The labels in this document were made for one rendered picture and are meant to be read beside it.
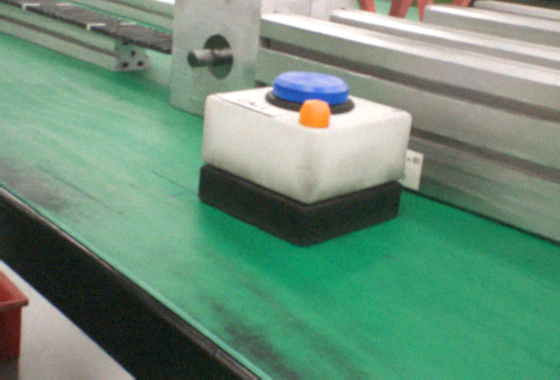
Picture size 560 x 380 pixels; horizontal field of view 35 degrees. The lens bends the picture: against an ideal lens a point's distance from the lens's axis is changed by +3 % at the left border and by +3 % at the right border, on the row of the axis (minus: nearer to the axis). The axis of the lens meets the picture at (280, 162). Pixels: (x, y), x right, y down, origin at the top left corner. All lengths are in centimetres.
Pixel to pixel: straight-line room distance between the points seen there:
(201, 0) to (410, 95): 19
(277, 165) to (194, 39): 24
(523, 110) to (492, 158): 3
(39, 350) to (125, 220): 103
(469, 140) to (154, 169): 18
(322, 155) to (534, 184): 13
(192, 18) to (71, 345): 91
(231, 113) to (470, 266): 14
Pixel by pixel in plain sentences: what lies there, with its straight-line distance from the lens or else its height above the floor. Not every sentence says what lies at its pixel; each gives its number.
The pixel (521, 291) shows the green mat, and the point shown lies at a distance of 43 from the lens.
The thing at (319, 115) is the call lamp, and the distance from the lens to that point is 42.
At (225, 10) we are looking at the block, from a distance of 62.
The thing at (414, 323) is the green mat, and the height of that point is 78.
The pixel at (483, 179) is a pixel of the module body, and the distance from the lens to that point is 50.
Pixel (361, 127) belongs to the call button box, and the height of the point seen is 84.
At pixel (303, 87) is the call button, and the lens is 44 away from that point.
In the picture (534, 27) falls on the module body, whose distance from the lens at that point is 70.
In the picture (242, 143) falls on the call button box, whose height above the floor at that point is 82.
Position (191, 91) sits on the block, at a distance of 66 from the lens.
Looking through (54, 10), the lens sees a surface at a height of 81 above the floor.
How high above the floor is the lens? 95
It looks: 17 degrees down
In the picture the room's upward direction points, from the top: 6 degrees clockwise
